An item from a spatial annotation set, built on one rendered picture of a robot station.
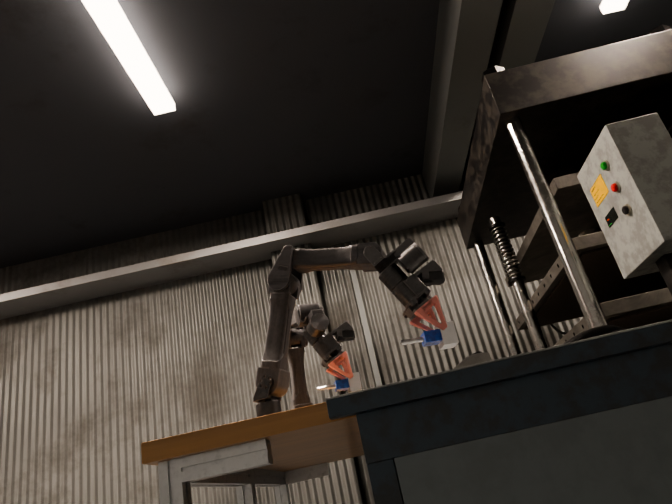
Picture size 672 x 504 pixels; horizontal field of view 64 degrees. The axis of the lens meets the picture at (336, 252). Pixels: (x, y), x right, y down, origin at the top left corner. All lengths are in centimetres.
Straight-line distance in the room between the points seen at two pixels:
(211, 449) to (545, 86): 179
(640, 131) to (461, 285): 237
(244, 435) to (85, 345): 341
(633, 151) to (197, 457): 143
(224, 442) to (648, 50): 210
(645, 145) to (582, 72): 63
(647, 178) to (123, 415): 351
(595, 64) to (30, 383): 406
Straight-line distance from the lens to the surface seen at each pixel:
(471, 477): 106
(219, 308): 410
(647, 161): 181
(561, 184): 218
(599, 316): 194
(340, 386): 166
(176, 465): 116
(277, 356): 138
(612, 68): 242
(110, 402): 424
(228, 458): 113
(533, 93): 227
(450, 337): 131
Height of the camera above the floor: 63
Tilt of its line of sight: 24 degrees up
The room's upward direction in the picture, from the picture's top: 13 degrees counter-clockwise
